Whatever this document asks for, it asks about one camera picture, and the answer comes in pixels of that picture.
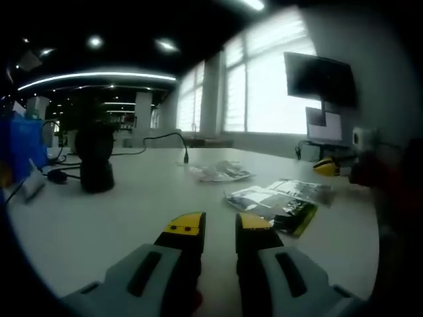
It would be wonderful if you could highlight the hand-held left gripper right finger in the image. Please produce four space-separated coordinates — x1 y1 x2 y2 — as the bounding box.
235 212 367 317

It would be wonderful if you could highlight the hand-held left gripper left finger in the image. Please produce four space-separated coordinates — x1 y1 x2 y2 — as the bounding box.
61 211 207 317

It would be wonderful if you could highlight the green black sheet goods packet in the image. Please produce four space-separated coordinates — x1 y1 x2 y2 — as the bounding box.
224 179 334 238

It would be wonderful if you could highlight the person's right hand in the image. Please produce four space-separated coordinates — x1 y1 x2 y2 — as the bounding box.
348 153 391 191

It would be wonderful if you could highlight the black monitor stand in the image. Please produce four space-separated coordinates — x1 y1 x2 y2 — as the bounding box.
295 140 352 163

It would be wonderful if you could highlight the small computer screen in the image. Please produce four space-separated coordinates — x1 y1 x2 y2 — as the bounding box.
305 106 344 143

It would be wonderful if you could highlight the white table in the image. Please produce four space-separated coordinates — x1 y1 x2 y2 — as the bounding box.
6 147 381 301

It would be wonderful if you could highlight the black barcode scanner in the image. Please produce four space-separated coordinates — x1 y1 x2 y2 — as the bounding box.
74 127 116 194

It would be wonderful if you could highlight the steel sink with faucet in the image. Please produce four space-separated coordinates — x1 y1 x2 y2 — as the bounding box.
181 123 235 149

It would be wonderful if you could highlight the white power strip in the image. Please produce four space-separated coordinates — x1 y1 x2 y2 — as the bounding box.
21 158 46 202

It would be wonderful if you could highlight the blue cardboard box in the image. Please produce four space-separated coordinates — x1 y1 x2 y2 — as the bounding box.
0 118 49 186

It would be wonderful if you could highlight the green potted plant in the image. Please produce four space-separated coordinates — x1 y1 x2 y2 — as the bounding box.
61 98 116 133

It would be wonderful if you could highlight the long ceiling light strip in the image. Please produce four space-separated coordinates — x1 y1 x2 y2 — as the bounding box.
18 67 178 92

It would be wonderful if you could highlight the black wall monitor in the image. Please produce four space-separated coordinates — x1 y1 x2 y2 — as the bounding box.
283 51 358 108

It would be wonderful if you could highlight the black scanner cable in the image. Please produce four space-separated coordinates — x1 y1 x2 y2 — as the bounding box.
46 150 83 184

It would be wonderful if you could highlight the black gooseneck cable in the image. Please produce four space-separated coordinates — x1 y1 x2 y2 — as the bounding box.
112 131 191 165

